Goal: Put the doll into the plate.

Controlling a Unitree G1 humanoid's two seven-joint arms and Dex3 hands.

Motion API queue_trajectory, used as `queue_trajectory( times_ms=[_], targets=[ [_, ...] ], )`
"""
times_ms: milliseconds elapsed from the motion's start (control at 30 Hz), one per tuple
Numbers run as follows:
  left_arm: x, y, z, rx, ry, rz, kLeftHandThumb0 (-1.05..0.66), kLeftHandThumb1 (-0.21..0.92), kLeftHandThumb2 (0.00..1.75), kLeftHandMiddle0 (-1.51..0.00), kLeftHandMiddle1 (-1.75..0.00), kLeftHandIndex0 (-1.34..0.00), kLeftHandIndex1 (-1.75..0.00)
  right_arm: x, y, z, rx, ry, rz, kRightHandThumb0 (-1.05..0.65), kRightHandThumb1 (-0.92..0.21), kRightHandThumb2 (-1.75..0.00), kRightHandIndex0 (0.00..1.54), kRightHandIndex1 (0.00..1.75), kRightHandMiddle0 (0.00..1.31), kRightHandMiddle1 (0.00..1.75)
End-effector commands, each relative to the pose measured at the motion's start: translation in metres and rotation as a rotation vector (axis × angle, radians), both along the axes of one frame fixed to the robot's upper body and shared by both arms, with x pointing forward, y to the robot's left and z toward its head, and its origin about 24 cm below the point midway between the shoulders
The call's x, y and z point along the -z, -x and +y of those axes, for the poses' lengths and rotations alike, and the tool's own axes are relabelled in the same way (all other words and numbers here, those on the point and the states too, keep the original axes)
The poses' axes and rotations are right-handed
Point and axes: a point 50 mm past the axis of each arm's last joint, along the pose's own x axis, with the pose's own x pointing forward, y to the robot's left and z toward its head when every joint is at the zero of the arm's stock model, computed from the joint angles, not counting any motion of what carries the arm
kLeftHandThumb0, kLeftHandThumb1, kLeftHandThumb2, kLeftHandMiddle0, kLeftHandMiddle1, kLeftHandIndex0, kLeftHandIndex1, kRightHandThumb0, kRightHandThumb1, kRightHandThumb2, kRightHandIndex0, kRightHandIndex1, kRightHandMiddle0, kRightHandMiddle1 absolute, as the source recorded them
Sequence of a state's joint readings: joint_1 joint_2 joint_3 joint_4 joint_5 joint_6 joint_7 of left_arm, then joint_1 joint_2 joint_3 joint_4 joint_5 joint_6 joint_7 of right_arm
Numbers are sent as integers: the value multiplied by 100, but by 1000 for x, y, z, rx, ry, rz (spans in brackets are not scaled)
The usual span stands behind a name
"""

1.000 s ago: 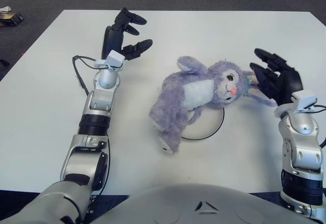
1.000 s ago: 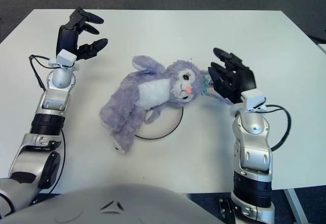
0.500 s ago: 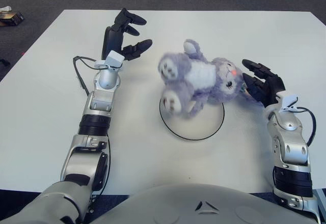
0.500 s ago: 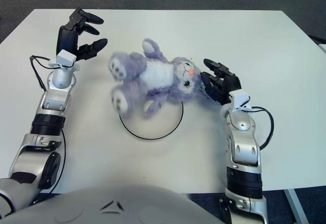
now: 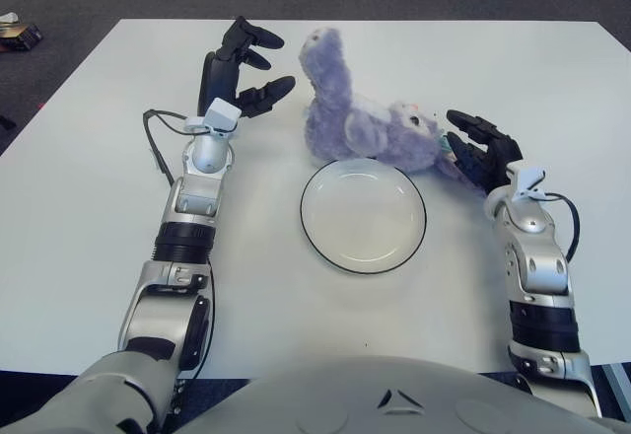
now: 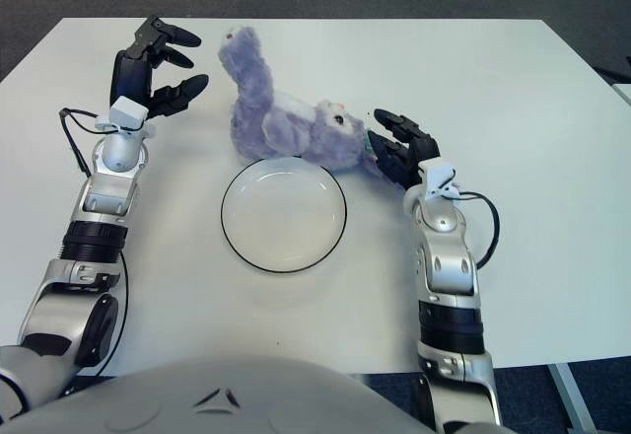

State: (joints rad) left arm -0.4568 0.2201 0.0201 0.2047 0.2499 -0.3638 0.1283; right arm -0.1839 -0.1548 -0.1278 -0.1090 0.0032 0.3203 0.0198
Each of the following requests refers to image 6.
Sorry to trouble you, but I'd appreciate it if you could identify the white table leg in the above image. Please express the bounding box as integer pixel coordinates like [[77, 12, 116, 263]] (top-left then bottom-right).
[[549, 364, 600, 434]]

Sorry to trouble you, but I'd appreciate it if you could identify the grey robot torso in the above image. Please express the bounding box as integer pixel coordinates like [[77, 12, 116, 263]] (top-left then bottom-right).
[[9, 357, 435, 434]]

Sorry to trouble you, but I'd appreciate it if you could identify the purple plush bunny doll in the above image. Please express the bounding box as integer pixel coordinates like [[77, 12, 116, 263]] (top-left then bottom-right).
[[219, 25, 395, 183]]

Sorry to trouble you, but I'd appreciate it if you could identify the white plate black rim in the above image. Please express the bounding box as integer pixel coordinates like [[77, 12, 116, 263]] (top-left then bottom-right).
[[220, 156, 348, 273]]

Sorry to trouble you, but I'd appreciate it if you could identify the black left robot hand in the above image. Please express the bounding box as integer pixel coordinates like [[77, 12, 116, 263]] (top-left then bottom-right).
[[108, 15, 211, 119]]

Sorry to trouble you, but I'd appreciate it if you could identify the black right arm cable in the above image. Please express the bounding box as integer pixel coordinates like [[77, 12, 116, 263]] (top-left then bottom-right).
[[456, 190, 500, 270]]

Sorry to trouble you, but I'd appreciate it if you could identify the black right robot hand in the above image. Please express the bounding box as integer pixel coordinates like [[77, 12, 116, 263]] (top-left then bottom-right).
[[372, 107, 441, 191]]

